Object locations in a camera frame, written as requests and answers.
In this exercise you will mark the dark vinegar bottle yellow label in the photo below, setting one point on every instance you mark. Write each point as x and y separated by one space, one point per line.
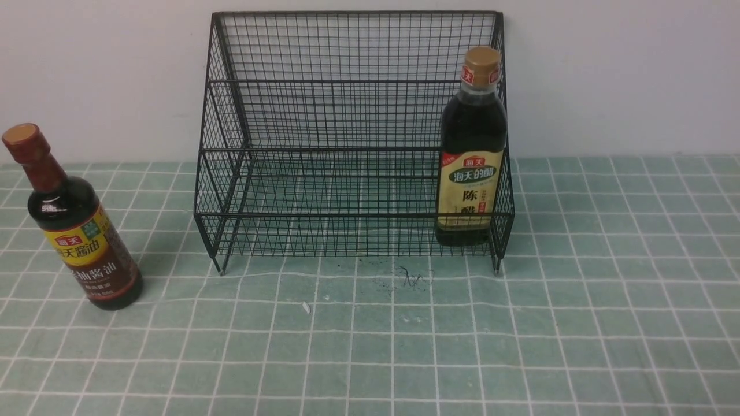
474 130

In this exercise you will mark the soy sauce bottle red cap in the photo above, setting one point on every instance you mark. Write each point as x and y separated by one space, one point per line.
71 215

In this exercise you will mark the green checkered tablecloth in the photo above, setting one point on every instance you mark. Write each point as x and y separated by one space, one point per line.
618 296

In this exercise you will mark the black wire mesh shelf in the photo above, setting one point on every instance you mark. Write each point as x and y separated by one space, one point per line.
321 133

